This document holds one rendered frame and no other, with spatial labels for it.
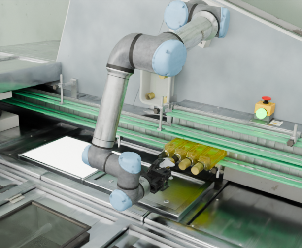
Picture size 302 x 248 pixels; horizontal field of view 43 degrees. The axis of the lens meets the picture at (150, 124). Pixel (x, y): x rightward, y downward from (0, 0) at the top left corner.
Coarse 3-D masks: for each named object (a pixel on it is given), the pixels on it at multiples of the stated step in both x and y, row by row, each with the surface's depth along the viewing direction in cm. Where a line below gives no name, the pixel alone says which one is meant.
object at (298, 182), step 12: (36, 108) 228; (48, 108) 229; (72, 120) 211; (84, 120) 213; (120, 132) 197; (132, 132) 198; (156, 144) 185; (240, 168) 164; (252, 168) 166; (264, 168) 165; (276, 180) 156; (288, 180) 156; (300, 180) 157
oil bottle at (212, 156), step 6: (210, 150) 166; (216, 150) 166; (222, 150) 168; (204, 156) 160; (210, 156) 160; (216, 156) 163; (222, 156) 170; (198, 162) 160; (204, 162) 158; (210, 162) 159; (216, 162) 165; (204, 168) 159; (210, 168) 160
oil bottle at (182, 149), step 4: (184, 144) 171; (188, 144) 171; (192, 144) 171; (196, 144) 172; (176, 148) 166; (180, 148) 166; (184, 148) 166; (188, 148) 166; (176, 152) 164; (180, 152) 164; (184, 152) 164; (184, 156) 164; (180, 160) 164
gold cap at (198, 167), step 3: (195, 165) 154; (198, 165) 154; (201, 165) 155; (192, 168) 153; (195, 168) 153; (198, 168) 152; (201, 168) 154; (192, 171) 154; (195, 171) 153; (198, 171) 152; (195, 174) 153
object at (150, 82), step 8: (144, 72) 195; (144, 80) 196; (152, 80) 200; (160, 80) 197; (168, 80) 186; (144, 88) 198; (152, 88) 201; (160, 88) 198; (168, 88) 187; (144, 96) 200; (160, 96) 200; (168, 96) 188; (152, 104) 195; (160, 104) 193
